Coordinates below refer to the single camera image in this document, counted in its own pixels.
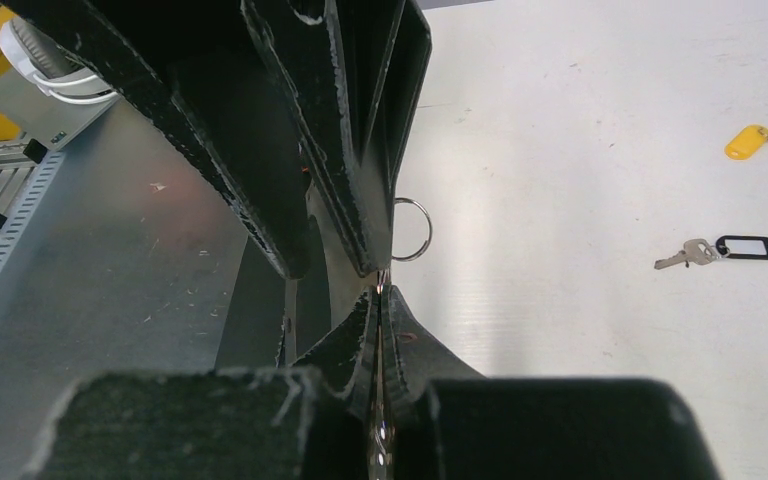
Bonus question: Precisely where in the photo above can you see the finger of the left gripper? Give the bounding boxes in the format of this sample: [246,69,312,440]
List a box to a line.
[241,1,432,276]
[8,1,311,279]

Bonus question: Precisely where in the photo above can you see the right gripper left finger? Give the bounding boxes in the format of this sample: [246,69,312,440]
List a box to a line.
[291,287,380,424]

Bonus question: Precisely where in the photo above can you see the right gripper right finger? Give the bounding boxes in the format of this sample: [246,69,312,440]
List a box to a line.
[381,285,482,424]

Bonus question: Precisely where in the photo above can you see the key with black tag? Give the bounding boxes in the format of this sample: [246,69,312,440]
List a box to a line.
[653,235,768,270]

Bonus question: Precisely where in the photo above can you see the perforated metal ring plate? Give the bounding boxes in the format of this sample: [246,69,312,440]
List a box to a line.
[276,185,377,366]

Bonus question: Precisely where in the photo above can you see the grey white headphones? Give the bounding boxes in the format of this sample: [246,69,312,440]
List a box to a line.
[0,17,118,106]

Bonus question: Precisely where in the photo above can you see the key with yellow tag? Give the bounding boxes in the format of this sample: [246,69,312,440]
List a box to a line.
[723,124,768,161]

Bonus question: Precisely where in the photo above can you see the white slotted cable duct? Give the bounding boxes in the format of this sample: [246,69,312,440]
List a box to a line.
[0,152,67,273]

